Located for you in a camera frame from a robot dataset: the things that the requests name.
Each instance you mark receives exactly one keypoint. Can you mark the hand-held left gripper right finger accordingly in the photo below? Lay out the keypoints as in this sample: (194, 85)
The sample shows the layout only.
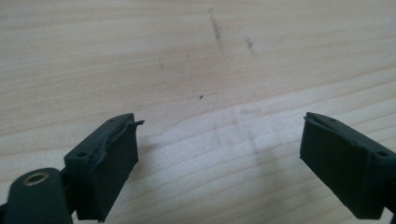
(342, 168)

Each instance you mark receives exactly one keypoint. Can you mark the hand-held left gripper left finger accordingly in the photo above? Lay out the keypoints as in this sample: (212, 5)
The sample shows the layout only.
(99, 174)

